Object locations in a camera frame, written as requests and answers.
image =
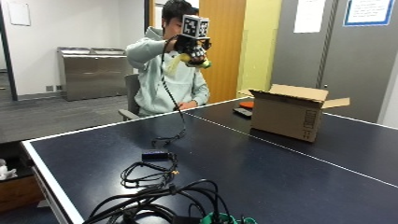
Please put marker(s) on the yellow green soft toy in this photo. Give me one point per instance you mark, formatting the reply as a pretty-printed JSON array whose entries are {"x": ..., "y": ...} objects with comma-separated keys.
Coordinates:
[{"x": 184, "y": 58}]

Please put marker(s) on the wooden door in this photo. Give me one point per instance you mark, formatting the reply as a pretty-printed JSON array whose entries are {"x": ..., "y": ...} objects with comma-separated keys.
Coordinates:
[{"x": 221, "y": 49}]

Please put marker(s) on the white marker cube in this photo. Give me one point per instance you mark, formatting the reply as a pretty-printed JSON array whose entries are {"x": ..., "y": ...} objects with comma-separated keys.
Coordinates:
[{"x": 195, "y": 26}]

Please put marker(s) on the person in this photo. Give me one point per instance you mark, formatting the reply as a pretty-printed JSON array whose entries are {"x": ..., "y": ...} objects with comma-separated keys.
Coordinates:
[{"x": 173, "y": 87}]

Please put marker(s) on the orange flat object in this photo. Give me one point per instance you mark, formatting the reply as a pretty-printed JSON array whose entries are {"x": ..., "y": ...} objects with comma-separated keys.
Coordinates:
[{"x": 248, "y": 104}]

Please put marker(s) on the grey office chair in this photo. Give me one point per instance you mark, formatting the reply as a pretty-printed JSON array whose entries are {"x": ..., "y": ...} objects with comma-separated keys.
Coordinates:
[{"x": 132, "y": 93}]

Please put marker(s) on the black remote control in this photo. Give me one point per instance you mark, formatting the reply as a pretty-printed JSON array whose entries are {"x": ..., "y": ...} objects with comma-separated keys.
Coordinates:
[{"x": 243, "y": 112}]

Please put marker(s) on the stainless steel waste bins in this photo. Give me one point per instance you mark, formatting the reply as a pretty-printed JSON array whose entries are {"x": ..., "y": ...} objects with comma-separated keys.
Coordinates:
[{"x": 93, "y": 74}]

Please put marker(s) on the white paper sheet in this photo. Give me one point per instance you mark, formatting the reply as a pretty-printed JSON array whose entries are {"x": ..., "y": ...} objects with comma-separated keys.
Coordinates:
[{"x": 309, "y": 15}]

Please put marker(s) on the open cardboard box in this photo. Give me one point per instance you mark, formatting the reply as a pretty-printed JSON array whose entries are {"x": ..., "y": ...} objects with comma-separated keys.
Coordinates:
[{"x": 290, "y": 118}]

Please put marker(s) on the small black adapter box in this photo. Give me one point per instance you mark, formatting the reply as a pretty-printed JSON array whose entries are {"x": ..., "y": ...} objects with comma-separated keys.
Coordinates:
[{"x": 155, "y": 155}]

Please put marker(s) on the grey cabinet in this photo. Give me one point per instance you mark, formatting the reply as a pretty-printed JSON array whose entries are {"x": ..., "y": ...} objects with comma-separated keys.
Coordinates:
[{"x": 356, "y": 59}]

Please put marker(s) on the blue bordered notice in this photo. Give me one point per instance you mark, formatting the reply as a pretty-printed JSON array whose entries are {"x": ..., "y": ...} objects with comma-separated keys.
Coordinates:
[{"x": 369, "y": 11}]

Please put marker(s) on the green plastic object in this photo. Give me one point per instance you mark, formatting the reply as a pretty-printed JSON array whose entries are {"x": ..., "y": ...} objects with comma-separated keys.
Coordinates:
[{"x": 225, "y": 219}]

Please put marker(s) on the white crumpled object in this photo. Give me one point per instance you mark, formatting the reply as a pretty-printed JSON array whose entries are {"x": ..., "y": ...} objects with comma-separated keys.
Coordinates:
[{"x": 6, "y": 171}]

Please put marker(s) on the brown wooden box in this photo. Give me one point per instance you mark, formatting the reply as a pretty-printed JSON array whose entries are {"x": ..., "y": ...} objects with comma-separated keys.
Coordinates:
[{"x": 19, "y": 193}]

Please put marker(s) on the wall socket plates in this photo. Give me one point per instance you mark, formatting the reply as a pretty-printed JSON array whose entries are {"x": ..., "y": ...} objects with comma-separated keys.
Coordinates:
[{"x": 52, "y": 88}]

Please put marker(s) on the white wall board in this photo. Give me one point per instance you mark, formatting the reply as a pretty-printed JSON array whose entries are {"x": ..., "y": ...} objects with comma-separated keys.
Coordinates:
[{"x": 19, "y": 12}]

